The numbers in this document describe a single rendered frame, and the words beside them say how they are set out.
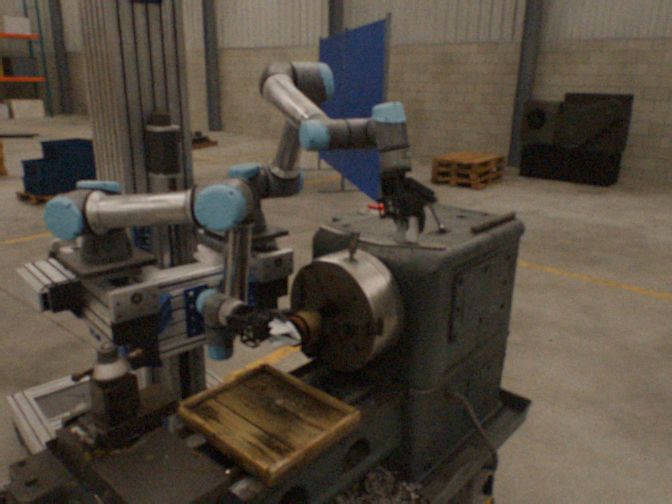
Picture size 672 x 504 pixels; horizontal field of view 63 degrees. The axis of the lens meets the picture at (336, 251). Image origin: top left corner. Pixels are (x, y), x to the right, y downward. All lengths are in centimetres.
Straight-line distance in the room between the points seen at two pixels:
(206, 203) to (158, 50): 70
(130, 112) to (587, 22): 1037
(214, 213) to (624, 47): 1039
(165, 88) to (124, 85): 14
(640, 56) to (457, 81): 349
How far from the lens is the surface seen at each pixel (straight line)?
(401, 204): 129
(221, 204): 138
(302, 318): 137
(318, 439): 131
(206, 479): 113
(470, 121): 1235
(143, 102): 191
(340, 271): 140
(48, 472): 135
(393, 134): 131
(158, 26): 194
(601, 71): 1145
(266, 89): 161
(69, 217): 156
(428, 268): 143
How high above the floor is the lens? 169
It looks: 18 degrees down
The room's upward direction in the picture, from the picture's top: 1 degrees clockwise
